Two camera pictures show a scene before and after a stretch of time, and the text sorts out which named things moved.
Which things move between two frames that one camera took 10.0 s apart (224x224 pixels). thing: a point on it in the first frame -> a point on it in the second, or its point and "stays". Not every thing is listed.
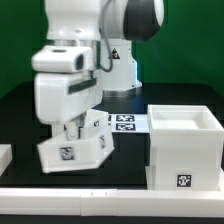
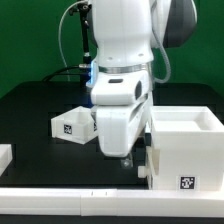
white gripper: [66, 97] -> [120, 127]
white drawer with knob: [87, 152] -> [151, 168]
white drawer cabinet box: [186, 148] stays
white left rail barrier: [6, 157] stays
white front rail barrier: [111, 202] stays
